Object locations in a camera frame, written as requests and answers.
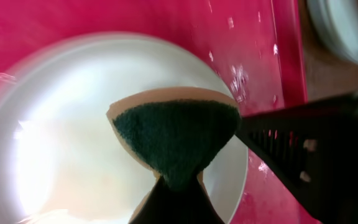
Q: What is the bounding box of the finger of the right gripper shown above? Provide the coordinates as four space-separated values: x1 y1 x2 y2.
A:
236 93 358 223

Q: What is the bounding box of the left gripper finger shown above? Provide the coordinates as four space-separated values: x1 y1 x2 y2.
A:
129 177 224 224

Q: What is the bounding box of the green and yellow sponge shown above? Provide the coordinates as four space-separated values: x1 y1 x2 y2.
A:
106 87 241 191

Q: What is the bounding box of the light blue plate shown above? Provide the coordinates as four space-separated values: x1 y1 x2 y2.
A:
306 0 358 65

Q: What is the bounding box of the white round plate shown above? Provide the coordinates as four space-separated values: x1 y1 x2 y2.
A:
0 32 249 224

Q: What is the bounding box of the red plastic tray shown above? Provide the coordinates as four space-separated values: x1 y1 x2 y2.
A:
0 0 323 224

